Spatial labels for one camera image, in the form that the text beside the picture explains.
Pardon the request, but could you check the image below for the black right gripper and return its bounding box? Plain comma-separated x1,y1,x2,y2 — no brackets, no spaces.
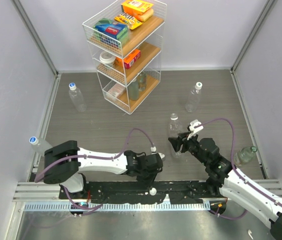
169,130,209,166

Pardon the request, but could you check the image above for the clear plastic bottle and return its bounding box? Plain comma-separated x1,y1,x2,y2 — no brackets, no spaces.
185,85,202,113
168,113,183,158
69,86,86,113

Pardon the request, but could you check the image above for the blue and white bottle cap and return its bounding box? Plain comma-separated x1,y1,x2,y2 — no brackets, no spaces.
68,82,77,91

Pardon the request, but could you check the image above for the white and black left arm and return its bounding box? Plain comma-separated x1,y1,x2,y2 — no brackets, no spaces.
38,140,165,199

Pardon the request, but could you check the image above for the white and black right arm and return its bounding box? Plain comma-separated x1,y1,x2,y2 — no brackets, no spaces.
168,132,282,240

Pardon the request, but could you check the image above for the green glass bottle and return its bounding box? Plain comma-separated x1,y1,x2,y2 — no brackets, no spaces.
234,146,258,166

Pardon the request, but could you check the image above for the clear bottle with blue cap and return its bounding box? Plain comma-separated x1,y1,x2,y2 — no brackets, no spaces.
29,136,52,156

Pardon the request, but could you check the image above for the glass jar, bottom shelf back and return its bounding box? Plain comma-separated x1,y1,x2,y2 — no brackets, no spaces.
137,72,147,92

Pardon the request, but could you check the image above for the glass jar, shelf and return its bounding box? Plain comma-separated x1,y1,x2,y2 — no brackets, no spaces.
128,78,139,101
137,72,147,92

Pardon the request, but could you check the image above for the glass jar, bottom shelf front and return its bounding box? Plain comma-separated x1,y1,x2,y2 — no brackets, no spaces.
128,78,139,101

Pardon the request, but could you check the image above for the white box, bottom shelf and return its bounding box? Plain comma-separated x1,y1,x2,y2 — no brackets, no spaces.
106,83,126,101

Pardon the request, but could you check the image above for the orange box, middle shelf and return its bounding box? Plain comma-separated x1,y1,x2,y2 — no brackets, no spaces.
115,49,141,69

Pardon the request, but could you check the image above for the white lidded paper cup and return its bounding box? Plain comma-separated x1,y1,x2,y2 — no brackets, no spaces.
99,51,116,68

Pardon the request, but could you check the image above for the green and blue box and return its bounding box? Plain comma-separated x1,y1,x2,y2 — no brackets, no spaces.
93,18,129,48

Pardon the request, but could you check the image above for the yellow sponge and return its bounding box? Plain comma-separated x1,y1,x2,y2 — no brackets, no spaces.
136,8,154,22

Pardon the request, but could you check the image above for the yellow candy bag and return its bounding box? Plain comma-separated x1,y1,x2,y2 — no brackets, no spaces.
114,12,143,30

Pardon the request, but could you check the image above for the orange snack box, top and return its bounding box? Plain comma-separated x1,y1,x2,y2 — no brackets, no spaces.
121,0,154,15

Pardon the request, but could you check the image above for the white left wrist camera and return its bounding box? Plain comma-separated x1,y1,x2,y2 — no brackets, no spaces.
151,146,165,161

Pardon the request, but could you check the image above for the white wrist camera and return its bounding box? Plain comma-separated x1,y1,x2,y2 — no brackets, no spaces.
187,119,204,140
151,146,165,161

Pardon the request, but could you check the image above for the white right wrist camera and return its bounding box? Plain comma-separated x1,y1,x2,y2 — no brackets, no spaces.
187,119,204,140

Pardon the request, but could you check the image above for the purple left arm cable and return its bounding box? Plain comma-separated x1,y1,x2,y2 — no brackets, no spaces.
34,128,156,217

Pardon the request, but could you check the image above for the white wire shelf rack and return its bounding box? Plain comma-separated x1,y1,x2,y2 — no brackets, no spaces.
82,0,167,115

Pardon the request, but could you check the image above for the white slotted cable duct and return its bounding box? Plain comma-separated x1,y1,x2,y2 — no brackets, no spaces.
23,201,211,212

